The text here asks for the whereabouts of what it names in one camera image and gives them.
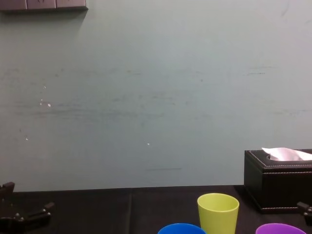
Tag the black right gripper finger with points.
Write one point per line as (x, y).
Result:
(306, 209)

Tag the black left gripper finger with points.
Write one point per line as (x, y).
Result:
(7, 189)
(36, 214)

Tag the purple plastic cup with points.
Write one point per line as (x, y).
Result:
(280, 229)

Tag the black leather tissue box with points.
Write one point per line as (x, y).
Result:
(270, 185)

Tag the white paper tissue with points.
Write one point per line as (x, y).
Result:
(285, 154)

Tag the black table cloth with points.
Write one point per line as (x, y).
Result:
(102, 212)

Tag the yellow-green plastic cup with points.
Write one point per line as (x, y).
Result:
(217, 219)

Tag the blue plastic cup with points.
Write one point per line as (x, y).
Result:
(181, 229)

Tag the grey wall socket panel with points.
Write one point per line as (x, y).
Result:
(41, 4)

